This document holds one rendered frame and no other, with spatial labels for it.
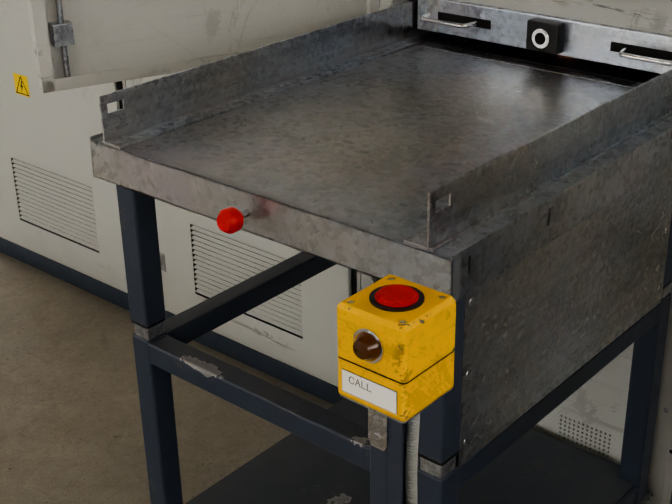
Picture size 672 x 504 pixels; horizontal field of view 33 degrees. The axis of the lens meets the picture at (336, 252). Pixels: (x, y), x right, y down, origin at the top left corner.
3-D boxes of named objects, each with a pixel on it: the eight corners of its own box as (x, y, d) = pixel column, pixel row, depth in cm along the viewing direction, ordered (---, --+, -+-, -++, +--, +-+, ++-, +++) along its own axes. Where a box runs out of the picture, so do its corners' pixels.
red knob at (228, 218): (232, 239, 136) (231, 215, 135) (214, 232, 138) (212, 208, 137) (258, 227, 140) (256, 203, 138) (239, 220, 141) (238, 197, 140)
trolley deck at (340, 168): (451, 305, 123) (453, 256, 120) (93, 176, 159) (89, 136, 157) (710, 139, 169) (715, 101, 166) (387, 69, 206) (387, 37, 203)
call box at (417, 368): (403, 427, 100) (404, 327, 96) (335, 396, 105) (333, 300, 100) (455, 389, 106) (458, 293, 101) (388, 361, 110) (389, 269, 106)
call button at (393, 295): (400, 323, 99) (400, 307, 98) (365, 310, 101) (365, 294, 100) (427, 306, 101) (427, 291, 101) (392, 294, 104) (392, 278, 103)
